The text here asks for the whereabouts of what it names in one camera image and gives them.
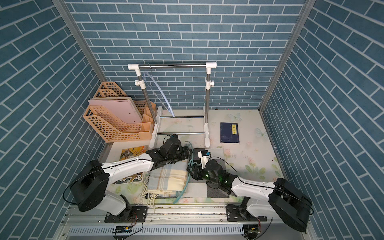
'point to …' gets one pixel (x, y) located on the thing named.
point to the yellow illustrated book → (128, 153)
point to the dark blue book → (229, 132)
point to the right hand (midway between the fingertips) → (189, 170)
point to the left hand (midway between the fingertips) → (193, 154)
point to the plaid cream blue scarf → (164, 180)
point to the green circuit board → (123, 229)
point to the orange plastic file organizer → (112, 128)
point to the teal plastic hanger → (191, 162)
